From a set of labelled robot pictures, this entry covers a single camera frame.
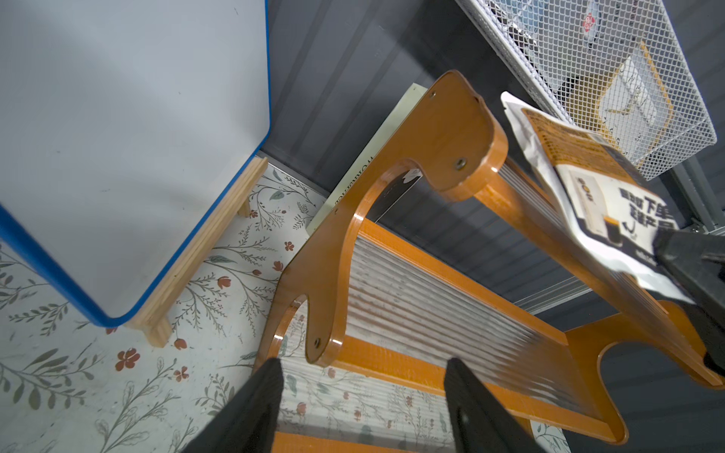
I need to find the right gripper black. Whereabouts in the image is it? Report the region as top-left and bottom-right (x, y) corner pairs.
(653, 230), (724, 374)

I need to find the yellow square analog clock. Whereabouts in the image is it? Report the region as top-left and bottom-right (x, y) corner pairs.
(564, 43), (674, 162)

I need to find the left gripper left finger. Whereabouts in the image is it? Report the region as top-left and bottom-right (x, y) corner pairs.
(184, 358), (284, 453)

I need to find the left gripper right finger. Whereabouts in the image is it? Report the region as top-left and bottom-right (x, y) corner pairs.
(444, 358), (543, 453)

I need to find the orange wooden two-tier shelf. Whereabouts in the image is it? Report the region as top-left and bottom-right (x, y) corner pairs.
(257, 71), (724, 445)

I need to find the blue framed whiteboard easel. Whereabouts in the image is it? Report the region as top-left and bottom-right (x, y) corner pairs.
(1, 1), (271, 347)

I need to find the white wire hanging basket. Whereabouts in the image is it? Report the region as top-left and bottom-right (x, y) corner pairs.
(455, 0), (719, 181)

